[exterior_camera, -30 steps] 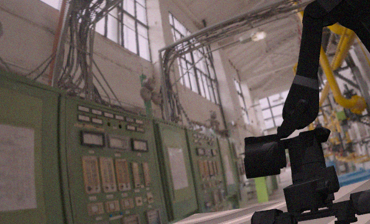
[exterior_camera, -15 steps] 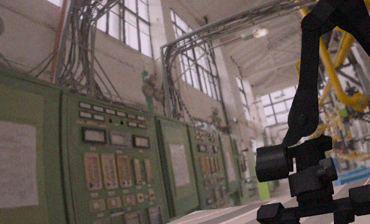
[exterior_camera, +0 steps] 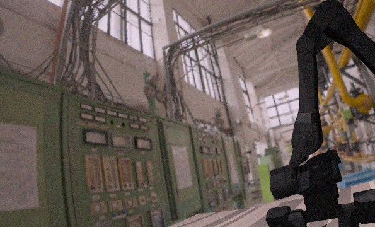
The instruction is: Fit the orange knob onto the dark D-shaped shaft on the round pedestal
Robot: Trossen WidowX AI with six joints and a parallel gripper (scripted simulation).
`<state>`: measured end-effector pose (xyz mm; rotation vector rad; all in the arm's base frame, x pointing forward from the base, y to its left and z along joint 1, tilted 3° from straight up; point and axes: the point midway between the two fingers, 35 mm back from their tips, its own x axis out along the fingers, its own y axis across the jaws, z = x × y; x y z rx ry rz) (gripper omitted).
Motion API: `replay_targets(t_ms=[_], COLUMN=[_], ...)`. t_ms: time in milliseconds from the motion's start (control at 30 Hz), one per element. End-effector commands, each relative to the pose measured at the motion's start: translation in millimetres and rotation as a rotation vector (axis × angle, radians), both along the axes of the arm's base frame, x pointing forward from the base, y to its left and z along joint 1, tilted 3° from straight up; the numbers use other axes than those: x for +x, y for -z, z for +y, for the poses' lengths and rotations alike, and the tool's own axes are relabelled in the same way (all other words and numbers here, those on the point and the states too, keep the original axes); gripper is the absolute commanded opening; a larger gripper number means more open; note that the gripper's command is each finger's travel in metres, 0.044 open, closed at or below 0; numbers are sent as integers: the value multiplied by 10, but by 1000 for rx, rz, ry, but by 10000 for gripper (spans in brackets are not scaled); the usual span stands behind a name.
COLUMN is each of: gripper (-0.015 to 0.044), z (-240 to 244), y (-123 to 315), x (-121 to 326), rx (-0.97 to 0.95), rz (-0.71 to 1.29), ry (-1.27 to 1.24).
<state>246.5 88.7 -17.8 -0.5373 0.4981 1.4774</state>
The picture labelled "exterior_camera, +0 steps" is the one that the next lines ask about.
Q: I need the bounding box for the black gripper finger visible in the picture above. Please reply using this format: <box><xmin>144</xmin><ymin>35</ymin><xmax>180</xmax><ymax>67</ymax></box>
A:
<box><xmin>286</xmin><ymin>216</ymin><xmax>307</xmax><ymax>227</ymax></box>
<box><xmin>338</xmin><ymin>207</ymin><xmax>359</xmax><ymax>227</ymax></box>

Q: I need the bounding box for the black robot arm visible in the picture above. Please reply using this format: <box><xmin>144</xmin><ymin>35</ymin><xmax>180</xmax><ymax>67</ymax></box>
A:
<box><xmin>270</xmin><ymin>0</ymin><xmax>375</xmax><ymax>205</ymax></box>

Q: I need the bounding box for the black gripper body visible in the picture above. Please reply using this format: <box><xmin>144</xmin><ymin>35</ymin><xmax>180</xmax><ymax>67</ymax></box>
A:
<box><xmin>265</xmin><ymin>189</ymin><xmax>375</xmax><ymax>227</ymax></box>

